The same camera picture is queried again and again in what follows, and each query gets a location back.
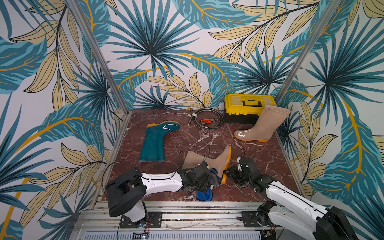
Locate blue grey cloth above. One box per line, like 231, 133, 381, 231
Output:
196, 168, 221, 202

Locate beige boot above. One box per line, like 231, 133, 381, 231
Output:
234, 105, 291, 143
183, 146, 232, 185

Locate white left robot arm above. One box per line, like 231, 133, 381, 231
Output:
105, 163, 222, 223

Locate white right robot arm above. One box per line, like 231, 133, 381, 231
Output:
224, 157, 358, 240

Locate teal rubber boot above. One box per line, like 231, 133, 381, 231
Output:
139, 121, 181, 163

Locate yellow black toolbox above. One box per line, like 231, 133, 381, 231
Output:
224, 94, 276, 125

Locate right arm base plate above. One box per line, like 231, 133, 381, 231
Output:
237, 211, 276, 229

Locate aluminium front rail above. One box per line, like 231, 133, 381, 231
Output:
70, 200, 334, 240

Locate red handled pliers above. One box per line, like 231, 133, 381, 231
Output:
200, 119, 216, 125

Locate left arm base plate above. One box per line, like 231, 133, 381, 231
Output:
120, 212, 163, 230

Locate coiled black cable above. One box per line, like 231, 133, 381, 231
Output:
187, 107, 225, 130

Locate right aluminium frame post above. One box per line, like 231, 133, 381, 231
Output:
275, 1, 341, 105

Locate aluminium frame post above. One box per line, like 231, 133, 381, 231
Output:
275, 1, 341, 105
68, 0, 129, 116

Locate left aluminium frame post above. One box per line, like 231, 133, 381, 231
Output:
68, 0, 129, 116

